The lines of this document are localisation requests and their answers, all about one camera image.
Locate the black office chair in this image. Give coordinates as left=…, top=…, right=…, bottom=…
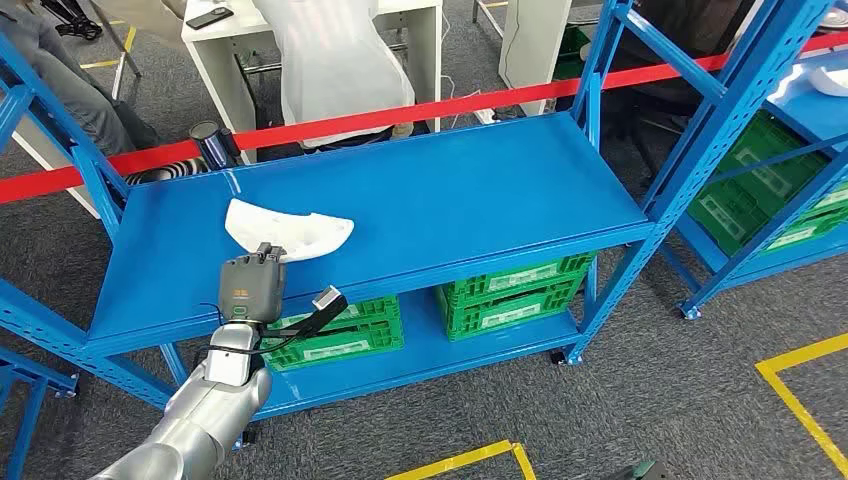
left=596, top=0, right=757, bottom=197

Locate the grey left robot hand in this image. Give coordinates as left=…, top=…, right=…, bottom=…
left=218, top=243, right=288, bottom=326

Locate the blue metal shelf rack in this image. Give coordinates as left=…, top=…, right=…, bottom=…
left=659, top=39, right=848, bottom=321
left=0, top=0, right=839, bottom=425
left=0, top=344, right=79, bottom=480

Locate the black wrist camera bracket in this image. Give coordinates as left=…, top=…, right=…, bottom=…
left=261, top=294, right=350, bottom=340

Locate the black chair base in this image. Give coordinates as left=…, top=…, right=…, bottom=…
left=39, top=0, right=104, bottom=42

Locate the green folded plastic crate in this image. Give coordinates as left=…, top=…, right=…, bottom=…
left=687, top=175, right=773, bottom=258
left=263, top=294, right=403, bottom=336
left=761, top=208, right=848, bottom=258
left=440, top=251, right=598, bottom=303
left=435, top=281, right=591, bottom=343
left=791, top=182, right=848, bottom=223
left=260, top=321, right=406, bottom=373
left=718, top=109, right=833, bottom=223

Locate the black phone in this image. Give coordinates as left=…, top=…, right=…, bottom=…
left=185, top=6, right=235, bottom=31

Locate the red barrier belt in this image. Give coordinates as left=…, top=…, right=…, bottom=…
left=0, top=29, right=848, bottom=205

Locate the black white striped shoe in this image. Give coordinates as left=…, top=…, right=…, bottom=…
left=122, top=158, right=212, bottom=187

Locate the white cabinet panel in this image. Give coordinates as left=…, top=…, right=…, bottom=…
left=498, top=0, right=573, bottom=117

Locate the black stanchion head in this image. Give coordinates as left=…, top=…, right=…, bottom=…
left=189, top=120, right=242, bottom=172

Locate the person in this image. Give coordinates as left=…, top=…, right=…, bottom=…
left=0, top=0, right=162, bottom=159

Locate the white desk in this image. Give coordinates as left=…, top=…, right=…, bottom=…
left=181, top=0, right=444, bottom=165

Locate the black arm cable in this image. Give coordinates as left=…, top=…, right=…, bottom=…
left=198, top=303, right=313, bottom=356

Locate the white plastic covered chair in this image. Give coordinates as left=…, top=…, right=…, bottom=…
left=253, top=0, right=417, bottom=149

